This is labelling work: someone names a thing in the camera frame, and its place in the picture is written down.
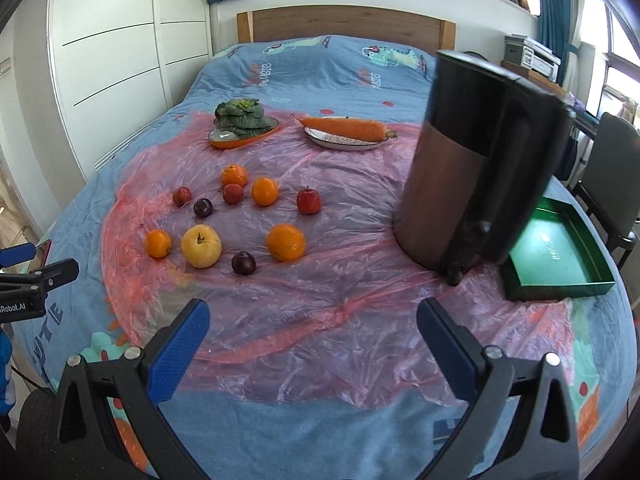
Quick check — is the black and copper kettle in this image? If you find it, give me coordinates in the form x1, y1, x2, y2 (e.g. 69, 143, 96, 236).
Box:
393, 50, 575, 286

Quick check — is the green tray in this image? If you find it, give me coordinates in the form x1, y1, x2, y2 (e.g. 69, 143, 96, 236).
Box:
500, 197, 615, 301

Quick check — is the blue cartoon bedsheet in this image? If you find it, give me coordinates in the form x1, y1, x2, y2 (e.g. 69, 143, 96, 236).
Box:
14, 36, 637, 479

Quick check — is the white oval plate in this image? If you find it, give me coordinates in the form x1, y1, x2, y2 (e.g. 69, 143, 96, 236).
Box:
304, 127, 384, 152

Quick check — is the desk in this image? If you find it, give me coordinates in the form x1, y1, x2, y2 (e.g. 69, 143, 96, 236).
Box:
573, 100, 600, 141

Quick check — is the large carrot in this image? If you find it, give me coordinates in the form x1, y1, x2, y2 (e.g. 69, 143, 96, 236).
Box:
298, 116, 397, 142

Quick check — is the large orange front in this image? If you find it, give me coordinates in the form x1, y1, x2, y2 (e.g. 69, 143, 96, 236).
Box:
266, 224, 306, 262

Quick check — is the teal curtain right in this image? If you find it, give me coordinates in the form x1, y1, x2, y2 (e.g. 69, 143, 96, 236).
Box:
538, 0, 572, 84

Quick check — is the green leafy vegetable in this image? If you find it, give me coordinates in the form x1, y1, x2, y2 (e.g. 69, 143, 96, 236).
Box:
215, 99, 272, 139

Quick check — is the red apple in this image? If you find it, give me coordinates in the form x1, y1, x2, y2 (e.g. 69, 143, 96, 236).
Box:
296, 188, 322, 216

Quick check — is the pink plastic sheet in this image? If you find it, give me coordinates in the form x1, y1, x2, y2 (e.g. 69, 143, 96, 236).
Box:
101, 113, 576, 408

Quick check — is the orange oval dish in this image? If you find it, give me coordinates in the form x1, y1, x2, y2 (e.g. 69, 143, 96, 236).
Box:
208, 118, 280, 150

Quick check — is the yellow apple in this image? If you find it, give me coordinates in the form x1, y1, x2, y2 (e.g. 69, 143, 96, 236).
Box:
181, 224, 222, 269

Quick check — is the dark plum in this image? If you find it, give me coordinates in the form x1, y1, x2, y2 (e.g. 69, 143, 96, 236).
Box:
231, 252, 257, 276
193, 197, 214, 219

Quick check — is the small orange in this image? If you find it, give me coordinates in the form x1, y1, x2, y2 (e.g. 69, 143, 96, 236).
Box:
145, 230, 172, 259

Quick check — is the small red fruit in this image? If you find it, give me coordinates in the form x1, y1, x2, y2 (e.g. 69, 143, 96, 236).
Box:
222, 183, 244, 205
172, 186, 193, 208

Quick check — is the white wardrobe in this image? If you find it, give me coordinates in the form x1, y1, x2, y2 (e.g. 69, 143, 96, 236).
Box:
47, 0, 213, 178

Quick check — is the wooden headboard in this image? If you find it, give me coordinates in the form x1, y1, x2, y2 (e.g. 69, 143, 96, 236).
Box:
236, 4, 457, 54

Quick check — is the orange back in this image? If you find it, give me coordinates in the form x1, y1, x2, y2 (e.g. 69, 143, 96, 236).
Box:
220, 164, 248, 188

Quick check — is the grey black chair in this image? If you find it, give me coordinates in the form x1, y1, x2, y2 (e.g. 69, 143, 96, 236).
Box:
572, 113, 639, 270

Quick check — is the wooden dresser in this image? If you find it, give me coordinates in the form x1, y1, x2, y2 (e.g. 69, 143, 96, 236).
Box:
500, 60, 567, 100

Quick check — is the white printer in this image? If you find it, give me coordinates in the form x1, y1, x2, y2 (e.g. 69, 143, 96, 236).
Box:
503, 35, 561, 82

